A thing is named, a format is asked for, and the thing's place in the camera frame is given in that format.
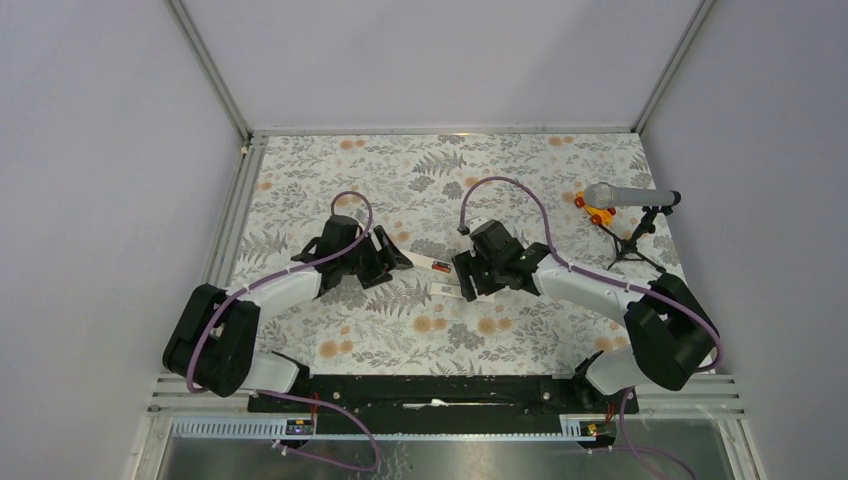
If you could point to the orange toy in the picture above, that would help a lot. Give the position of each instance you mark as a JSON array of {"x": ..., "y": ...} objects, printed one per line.
[{"x": 600, "y": 217}]

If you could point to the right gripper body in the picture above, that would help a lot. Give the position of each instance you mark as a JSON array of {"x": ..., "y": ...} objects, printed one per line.
[{"x": 486, "y": 274}]

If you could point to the white remote battery cover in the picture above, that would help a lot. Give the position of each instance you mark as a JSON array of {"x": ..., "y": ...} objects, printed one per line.
[{"x": 455, "y": 291}]

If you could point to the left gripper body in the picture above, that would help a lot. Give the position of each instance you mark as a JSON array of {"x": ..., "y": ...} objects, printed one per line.
[{"x": 369, "y": 264}]

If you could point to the red orange battery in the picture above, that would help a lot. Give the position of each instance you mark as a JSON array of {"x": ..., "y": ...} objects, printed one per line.
[{"x": 441, "y": 267}]

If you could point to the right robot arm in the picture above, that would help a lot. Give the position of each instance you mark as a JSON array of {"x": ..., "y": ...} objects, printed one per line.
[{"x": 670, "y": 335}]

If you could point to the grey microphone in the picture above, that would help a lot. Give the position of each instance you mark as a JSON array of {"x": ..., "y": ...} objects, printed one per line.
[{"x": 604, "y": 195}]

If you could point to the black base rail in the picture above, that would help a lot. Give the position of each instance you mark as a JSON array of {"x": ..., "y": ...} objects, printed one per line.
[{"x": 444, "y": 405}]

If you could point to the floral table mat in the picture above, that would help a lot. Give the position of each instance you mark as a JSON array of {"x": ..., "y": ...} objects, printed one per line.
[{"x": 418, "y": 185}]

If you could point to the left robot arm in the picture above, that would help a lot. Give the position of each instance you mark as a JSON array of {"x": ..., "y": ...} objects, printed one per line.
[{"x": 213, "y": 346}]

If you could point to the white remote control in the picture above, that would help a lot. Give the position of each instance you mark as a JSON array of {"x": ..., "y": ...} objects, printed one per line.
[{"x": 423, "y": 262}]

